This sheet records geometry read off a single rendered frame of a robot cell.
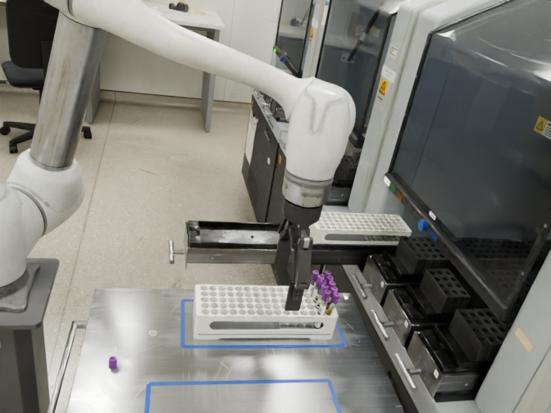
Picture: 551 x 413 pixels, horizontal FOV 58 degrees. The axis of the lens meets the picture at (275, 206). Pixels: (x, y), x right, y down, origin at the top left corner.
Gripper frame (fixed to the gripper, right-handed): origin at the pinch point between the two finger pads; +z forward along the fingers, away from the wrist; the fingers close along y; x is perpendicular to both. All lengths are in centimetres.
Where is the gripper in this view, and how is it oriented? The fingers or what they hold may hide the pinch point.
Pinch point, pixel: (286, 283)
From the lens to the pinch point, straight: 104.0
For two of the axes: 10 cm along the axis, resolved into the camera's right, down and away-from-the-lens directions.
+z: -1.5, 8.7, 4.7
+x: 9.7, 0.5, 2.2
